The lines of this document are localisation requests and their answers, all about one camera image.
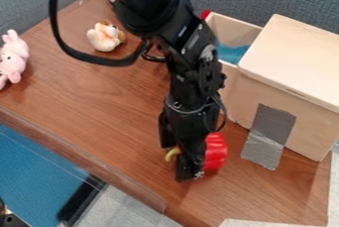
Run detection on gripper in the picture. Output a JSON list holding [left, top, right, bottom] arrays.
[[157, 95, 223, 182]]

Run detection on red toy pepper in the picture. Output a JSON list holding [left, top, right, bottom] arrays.
[[164, 132, 230, 171]]

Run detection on drawer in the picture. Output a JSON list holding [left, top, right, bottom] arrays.
[[199, 8, 266, 126]]

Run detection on grey tape strip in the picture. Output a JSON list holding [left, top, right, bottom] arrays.
[[239, 102, 298, 171]]

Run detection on blue cloth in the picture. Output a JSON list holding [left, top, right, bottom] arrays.
[[215, 41, 254, 66]]

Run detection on cabinet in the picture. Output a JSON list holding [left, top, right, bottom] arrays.
[[229, 13, 339, 164]]

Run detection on white plush dog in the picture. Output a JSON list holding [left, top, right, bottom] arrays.
[[84, 20, 129, 54]]

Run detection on pink plush animal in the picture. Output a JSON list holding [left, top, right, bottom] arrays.
[[0, 28, 33, 91]]

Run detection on black cable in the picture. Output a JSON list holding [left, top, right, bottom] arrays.
[[48, 0, 152, 67]]

